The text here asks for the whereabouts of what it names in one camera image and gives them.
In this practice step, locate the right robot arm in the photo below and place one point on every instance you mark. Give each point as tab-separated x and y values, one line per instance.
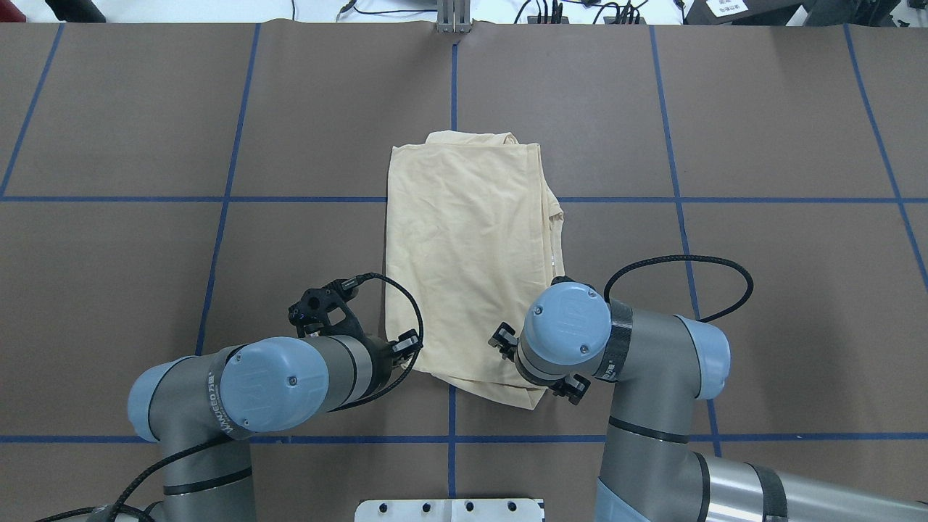
660	365

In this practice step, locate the beige long-sleeve printed shirt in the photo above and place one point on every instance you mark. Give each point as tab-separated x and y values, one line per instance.
473	232

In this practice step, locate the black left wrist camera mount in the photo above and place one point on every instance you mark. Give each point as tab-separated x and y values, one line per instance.
325	311

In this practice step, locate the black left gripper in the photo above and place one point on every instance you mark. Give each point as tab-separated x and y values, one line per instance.
383	355

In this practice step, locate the white pedestal column base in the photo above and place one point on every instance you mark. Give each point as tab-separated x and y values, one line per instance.
479	509

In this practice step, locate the aluminium frame post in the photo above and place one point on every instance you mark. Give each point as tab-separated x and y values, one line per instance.
453	16

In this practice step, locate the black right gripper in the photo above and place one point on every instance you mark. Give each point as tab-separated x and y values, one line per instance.
502	338

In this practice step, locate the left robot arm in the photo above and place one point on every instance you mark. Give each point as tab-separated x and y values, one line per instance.
202	410

